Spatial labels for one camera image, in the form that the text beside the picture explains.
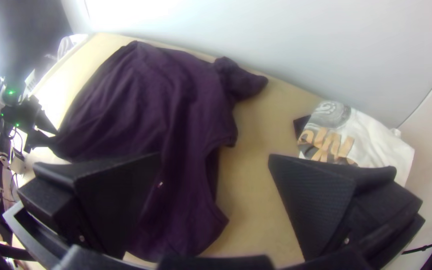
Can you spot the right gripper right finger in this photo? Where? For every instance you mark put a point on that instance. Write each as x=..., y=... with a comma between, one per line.
x=321, y=210

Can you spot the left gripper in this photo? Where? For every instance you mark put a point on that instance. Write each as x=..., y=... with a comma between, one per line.
x=21, y=114

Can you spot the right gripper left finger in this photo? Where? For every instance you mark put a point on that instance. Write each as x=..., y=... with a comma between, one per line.
x=99, y=198

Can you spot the black t-shirt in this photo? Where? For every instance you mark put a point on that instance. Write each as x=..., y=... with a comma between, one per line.
x=144, y=112

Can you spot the white laundry basket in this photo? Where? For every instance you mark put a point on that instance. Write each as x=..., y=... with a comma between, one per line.
x=31, y=80

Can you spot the pile of folded clothes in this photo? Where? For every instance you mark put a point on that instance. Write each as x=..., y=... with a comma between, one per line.
x=366, y=142

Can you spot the heap of clothes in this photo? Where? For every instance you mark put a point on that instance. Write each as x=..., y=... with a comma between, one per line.
x=69, y=43

